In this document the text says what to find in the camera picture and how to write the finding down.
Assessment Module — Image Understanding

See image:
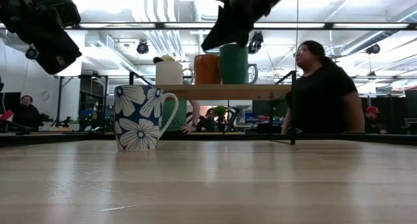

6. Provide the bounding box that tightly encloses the black overhead light bar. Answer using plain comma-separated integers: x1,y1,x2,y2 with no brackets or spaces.
0,21,417,31

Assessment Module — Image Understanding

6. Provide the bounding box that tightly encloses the clear plastic cup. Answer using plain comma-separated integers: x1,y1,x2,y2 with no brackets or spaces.
259,66,278,85

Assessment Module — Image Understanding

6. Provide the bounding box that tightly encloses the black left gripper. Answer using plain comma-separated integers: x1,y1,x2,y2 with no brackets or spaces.
0,0,82,75

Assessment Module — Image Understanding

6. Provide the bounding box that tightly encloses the plain white mug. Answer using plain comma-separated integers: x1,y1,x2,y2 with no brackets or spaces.
155,61,194,86

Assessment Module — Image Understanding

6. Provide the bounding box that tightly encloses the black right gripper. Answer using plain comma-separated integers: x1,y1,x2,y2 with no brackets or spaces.
201,0,293,52

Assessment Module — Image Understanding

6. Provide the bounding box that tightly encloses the orange mug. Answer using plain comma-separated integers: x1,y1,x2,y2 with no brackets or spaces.
194,53,222,85

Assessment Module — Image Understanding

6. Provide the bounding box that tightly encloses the wooden shelf with black frame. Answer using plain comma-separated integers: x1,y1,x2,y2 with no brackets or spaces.
128,70,298,146

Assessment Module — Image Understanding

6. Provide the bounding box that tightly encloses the green potted plant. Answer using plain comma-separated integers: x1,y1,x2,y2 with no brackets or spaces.
213,105,227,132

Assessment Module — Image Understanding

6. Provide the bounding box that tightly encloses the black metal rack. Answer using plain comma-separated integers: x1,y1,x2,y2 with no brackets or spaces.
53,74,110,133

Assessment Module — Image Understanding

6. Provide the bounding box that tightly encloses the black partition panel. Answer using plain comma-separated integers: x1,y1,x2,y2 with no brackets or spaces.
360,95,407,134

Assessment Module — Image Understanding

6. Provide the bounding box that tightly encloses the black hanging camera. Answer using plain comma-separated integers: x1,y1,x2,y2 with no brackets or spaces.
248,31,264,55

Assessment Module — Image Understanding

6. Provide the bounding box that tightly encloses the red object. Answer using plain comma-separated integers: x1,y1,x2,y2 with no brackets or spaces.
0,109,16,121

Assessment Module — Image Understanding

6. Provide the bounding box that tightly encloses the black monitor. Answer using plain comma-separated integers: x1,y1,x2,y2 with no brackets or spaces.
0,92,22,116

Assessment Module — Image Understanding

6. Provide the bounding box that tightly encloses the green cup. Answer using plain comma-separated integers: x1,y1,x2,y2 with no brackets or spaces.
218,43,250,85

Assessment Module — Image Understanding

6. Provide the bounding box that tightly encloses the light blue ribbed mug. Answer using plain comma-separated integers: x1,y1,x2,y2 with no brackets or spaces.
247,63,259,85

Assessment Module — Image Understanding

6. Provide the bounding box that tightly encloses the blue white floral mug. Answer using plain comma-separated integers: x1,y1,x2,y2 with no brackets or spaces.
113,84,179,152

